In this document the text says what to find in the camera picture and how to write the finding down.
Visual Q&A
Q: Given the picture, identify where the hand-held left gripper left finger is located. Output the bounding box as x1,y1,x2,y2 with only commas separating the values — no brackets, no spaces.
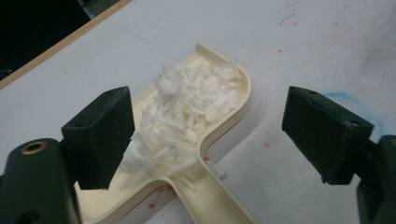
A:
61,86,136,191

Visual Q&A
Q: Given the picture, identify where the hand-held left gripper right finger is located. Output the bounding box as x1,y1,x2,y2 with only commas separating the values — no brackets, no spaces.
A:
281,85,375,186

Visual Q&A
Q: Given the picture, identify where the pile of white paper scraps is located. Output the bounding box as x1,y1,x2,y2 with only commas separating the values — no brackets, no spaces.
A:
119,59,243,191

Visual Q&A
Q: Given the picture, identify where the cream plastic dustpan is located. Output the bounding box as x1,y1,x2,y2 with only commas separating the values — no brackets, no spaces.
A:
74,43,256,224

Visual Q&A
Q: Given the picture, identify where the wooden table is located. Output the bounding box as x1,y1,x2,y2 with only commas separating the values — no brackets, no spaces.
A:
0,0,134,91

